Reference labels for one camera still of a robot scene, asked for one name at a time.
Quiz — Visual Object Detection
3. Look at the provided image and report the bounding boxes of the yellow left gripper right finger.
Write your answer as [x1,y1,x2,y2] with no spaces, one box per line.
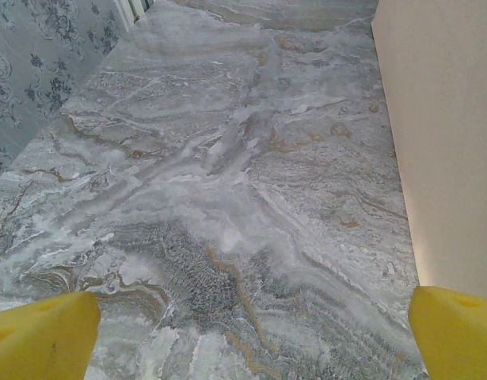
[408,285,487,380]

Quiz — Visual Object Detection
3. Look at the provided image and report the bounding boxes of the white paper bag blue checks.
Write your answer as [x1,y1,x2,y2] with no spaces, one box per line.
[371,0,487,297]

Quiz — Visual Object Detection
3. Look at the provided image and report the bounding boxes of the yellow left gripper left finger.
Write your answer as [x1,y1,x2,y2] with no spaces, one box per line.
[0,291,101,380]

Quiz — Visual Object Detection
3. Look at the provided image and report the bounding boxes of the aluminium frame post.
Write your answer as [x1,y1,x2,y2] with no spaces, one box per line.
[116,0,154,32]

